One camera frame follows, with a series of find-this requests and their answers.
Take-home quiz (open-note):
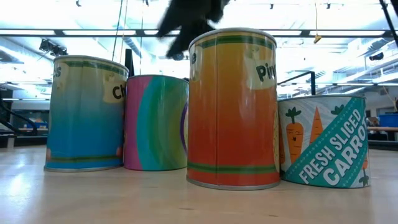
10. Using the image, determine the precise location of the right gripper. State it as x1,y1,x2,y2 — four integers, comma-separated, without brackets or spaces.
157,0,231,60

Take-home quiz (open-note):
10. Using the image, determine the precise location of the short pink rainbow can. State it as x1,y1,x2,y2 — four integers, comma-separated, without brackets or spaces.
123,74,190,172

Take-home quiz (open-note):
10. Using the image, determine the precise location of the tall orange pineapple can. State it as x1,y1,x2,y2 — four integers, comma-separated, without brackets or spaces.
185,27,282,191

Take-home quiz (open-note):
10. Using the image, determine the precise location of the tall blue-green chickpea can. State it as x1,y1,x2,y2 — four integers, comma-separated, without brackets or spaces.
43,55,130,173

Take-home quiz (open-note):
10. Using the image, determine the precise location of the short sliced carrots can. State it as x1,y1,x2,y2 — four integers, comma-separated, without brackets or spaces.
277,94,371,189

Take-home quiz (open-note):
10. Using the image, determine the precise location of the background work table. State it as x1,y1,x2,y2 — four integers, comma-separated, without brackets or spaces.
366,126,398,141

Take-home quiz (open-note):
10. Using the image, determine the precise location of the blue storage bin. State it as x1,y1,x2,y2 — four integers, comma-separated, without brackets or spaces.
377,113,398,128

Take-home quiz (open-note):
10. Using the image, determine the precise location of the black diagonal frame strut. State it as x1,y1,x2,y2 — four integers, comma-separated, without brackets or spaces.
378,0,398,47

